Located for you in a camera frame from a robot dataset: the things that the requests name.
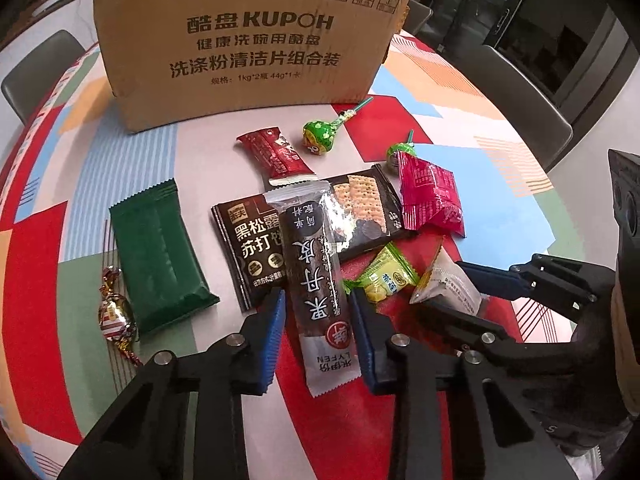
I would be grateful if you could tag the dark green snack packet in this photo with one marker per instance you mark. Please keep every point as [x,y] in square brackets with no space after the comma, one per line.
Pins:
[160,260]

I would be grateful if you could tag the dark glass door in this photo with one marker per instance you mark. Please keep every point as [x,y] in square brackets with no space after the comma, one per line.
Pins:
[525,15]

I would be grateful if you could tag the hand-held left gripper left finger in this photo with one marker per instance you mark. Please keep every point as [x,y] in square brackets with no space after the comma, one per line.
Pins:
[267,342]

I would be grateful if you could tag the long dark fruit leather packet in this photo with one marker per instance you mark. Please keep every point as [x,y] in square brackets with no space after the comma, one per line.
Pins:
[312,270]

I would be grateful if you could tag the black cracker packet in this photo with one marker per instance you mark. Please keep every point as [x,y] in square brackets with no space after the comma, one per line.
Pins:
[240,245]

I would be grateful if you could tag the brown cardboard box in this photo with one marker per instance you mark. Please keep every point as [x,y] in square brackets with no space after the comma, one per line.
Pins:
[240,60]

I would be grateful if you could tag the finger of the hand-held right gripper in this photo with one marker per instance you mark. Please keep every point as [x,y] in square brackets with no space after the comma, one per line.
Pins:
[492,280]
[465,325]

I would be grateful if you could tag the small green yellow packet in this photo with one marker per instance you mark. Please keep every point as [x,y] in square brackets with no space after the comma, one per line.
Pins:
[387,272]

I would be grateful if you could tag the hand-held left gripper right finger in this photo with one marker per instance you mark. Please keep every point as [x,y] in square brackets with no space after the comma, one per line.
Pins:
[361,345]

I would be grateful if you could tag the green wrapped lollipop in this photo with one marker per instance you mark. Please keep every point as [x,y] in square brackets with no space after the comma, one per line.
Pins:
[320,135]
[397,156]

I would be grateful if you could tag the red striped foil candy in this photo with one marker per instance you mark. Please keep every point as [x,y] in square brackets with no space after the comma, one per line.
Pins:
[114,312]

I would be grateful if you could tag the pink snack packet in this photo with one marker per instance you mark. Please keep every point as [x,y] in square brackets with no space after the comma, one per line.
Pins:
[430,197]

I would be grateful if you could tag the dark red snack packet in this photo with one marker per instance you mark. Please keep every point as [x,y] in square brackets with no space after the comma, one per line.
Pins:
[275,155]

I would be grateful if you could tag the white triangular snack packet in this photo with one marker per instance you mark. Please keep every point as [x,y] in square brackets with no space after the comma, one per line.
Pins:
[445,282]

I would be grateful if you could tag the grey chair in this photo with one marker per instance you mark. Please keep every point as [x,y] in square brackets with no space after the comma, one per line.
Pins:
[417,17]
[35,75]
[510,95]

